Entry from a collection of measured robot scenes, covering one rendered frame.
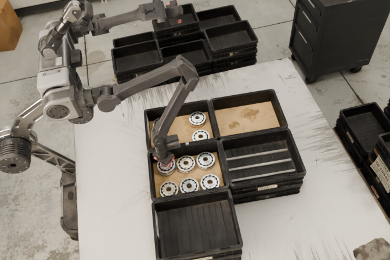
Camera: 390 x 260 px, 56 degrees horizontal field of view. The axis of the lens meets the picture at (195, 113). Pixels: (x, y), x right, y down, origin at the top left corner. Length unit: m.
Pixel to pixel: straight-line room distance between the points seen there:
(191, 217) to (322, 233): 0.68
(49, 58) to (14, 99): 2.28
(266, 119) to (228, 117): 0.23
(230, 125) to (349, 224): 0.83
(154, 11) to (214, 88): 0.98
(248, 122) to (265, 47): 1.83
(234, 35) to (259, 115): 1.23
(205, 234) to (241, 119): 0.73
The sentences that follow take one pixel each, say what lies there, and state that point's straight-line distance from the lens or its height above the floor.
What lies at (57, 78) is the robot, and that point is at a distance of 1.67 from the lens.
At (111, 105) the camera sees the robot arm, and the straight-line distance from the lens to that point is 1.61.
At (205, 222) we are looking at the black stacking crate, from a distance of 1.92.
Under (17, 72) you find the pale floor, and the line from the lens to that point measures 4.31.
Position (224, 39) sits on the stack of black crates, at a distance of 3.29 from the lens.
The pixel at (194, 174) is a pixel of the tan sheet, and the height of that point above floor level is 0.83.
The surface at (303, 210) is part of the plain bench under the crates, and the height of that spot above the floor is 0.70.
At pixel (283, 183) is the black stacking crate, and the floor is 0.85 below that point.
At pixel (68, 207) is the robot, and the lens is 2.82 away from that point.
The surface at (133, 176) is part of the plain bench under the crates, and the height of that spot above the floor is 0.70.
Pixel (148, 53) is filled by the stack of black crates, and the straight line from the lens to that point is 3.23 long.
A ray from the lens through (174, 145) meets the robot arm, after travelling 1.85.
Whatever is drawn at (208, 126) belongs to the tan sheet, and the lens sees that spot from 2.21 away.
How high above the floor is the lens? 2.61
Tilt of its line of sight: 51 degrees down
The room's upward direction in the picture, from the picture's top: 7 degrees counter-clockwise
